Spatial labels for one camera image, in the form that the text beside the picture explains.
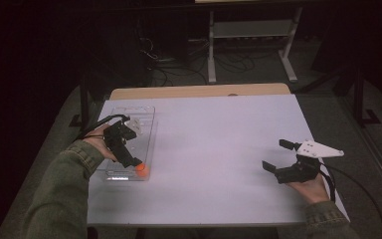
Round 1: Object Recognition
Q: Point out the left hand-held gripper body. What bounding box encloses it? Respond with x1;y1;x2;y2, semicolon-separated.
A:
102;114;144;157

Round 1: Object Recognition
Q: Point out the clear plastic box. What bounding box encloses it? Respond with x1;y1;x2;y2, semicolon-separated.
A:
103;105;157;182

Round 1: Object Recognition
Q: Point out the hand-held gripper cable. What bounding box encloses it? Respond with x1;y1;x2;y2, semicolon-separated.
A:
317;161;382;239
74;114;131;142

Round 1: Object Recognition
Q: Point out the orange ping-pong ball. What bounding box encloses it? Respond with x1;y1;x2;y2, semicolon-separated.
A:
134;162;150;178

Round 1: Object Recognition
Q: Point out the right hand-held gripper cable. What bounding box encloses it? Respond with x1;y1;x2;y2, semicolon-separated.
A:
317;161;382;239

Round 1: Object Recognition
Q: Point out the white metal stand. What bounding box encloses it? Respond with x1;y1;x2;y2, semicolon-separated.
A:
207;6;304;85

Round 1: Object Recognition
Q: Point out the person's left hand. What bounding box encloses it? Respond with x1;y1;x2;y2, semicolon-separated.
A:
82;123;119;163

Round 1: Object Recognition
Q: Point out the bundle of black floor cables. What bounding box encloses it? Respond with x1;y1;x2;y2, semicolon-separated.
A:
138;36;257;88

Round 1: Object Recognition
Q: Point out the black metal stand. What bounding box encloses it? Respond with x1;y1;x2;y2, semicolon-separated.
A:
297;64;382;127
69;78;95;129

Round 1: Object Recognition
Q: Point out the person's right hand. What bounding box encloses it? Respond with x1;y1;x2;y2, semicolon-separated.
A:
286;172;331;205

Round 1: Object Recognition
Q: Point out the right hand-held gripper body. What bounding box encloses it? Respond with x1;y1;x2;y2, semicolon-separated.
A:
274;138;345;185

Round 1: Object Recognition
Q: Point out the black computer tower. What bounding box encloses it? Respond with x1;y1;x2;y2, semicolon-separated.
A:
138;13;191;63

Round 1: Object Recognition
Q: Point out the left hand-held gripper cable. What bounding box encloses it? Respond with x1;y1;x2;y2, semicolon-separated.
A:
74;114;131;142

